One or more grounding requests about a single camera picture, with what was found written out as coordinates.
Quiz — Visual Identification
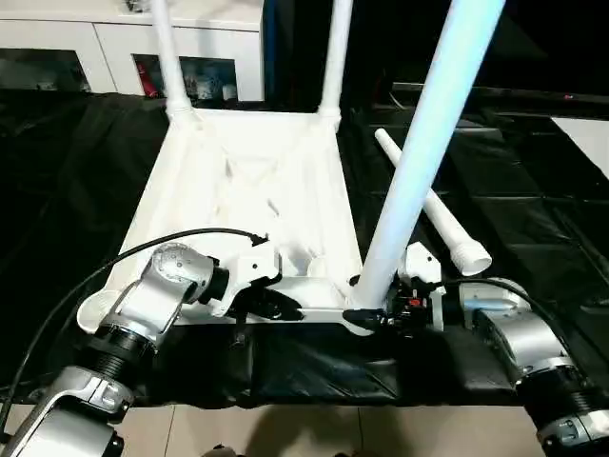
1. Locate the white plastic table leg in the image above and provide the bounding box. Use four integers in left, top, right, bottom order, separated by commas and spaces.
316, 0, 357, 121
349, 0, 508, 316
149, 0, 197, 121
374, 127, 494, 278

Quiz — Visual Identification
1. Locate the black work mat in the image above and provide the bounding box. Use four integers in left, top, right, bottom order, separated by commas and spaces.
0, 88, 609, 410

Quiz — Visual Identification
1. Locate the white flat board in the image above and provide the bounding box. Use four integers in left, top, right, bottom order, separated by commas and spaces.
550, 116, 609, 178

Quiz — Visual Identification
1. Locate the small red bottle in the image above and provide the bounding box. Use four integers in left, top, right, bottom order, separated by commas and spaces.
136, 61, 156, 97

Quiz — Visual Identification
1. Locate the blue vertical panel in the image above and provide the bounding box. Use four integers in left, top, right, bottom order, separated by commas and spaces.
261, 0, 283, 102

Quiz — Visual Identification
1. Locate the white glass-door cabinet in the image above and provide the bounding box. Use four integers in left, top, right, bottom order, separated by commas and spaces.
0, 0, 266, 103

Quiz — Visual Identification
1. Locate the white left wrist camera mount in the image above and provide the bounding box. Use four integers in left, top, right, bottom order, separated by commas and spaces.
211, 241, 285, 319

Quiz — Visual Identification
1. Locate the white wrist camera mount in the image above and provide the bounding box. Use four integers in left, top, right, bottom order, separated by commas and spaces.
211, 241, 285, 319
396, 241, 447, 333

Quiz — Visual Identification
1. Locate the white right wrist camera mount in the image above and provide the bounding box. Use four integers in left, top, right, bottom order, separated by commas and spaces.
396, 241, 447, 333

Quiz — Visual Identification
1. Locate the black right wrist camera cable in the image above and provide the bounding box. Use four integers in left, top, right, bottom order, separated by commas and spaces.
427, 277, 578, 364

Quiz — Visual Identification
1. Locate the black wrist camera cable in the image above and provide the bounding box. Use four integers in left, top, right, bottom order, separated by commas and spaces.
0, 228, 270, 429
427, 277, 578, 364

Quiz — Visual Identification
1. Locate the black left wrist camera cable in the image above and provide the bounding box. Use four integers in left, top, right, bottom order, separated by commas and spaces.
0, 228, 270, 429

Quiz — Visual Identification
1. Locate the black metal rail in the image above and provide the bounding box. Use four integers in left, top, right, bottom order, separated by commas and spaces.
392, 82, 609, 107

